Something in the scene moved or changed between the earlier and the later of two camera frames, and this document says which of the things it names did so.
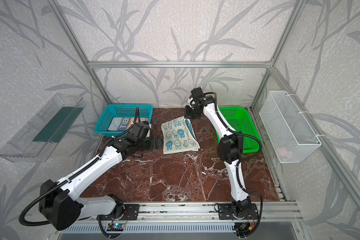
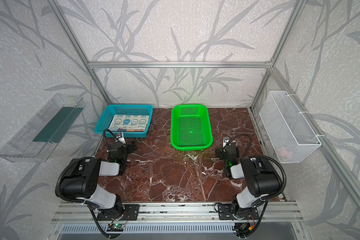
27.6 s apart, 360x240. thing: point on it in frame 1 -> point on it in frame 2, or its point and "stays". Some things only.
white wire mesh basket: [291, 138] stays
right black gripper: [192, 109] -> [226, 150]
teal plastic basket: [118, 117] stays
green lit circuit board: [115, 227] stays
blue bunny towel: [179, 136] -> [128, 123]
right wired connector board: [243, 228] stays
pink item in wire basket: [283, 152] stays
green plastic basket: [241, 119] -> [191, 129]
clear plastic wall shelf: [38, 138] stays
